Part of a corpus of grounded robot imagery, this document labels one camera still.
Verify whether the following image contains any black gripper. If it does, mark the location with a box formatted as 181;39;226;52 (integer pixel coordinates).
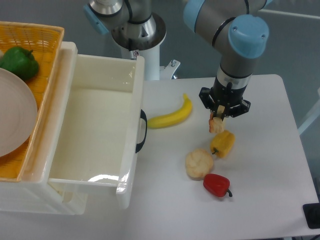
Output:
199;76;251;120

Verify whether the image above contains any square toast bread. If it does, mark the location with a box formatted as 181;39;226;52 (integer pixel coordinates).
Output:
208;117;225;134

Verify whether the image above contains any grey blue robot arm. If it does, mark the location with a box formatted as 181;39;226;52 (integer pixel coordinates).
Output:
83;0;269;119

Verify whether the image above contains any open upper white drawer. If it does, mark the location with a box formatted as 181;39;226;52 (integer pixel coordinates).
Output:
48;54;147;209

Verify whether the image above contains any white drawer cabinet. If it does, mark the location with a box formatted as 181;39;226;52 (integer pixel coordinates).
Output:
0;41;88;215

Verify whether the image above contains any yellow bell pepper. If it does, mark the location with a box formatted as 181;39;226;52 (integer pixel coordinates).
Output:
210;130;236;158

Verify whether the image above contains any yellow banana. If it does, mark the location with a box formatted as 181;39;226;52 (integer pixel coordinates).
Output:
147;93;193;129

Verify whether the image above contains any red bell pepper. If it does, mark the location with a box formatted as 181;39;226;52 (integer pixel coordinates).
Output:
203;173;233;198

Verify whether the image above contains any black device at edge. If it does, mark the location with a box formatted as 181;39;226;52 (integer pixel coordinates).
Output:
302;203;320;229

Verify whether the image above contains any yellow woven basket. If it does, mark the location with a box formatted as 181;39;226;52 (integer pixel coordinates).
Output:
0;21;65;183

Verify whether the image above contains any pink round plate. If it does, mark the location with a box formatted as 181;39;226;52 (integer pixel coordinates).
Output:
0;69;38;156

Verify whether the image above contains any green bell pepper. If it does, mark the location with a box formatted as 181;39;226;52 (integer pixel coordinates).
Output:
0;46;39;81

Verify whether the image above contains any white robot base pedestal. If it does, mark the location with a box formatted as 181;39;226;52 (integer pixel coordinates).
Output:
111;13;181;81

